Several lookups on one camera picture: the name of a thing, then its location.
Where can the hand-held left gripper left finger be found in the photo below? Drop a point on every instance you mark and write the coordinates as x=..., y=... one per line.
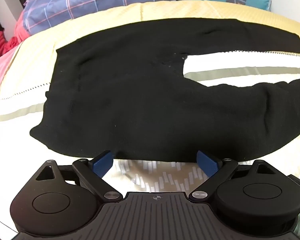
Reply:
x=103, y=162

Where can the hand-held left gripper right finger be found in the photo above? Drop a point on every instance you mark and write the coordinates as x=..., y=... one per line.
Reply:
x=207, y=164

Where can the black pants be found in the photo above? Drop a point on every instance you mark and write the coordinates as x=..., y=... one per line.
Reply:
x=130, y=100

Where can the yellow white patterned bedspread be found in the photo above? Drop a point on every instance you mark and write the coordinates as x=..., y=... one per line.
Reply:
x=20, y=62

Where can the red knitted cloth pile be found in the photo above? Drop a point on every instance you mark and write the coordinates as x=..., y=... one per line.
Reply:
x=1, y=43

